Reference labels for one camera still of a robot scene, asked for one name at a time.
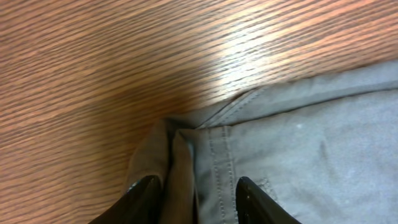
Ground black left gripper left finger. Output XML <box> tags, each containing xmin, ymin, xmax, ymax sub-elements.
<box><xmin>89</xmin><ymin>175</ymin><xmax>162</xmax><ymax>224</ymax></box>

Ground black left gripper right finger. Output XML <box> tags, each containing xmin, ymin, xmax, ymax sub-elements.
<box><xmin>236</xmin><ymin>177</ymin><xmax>301</xmax><ymax>224</ymax></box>

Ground grey shorts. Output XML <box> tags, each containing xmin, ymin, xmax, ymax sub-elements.
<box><xmin>124</xmin><ymin>61</ymin><xmax>397</xmax><ymax>223</ymax></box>

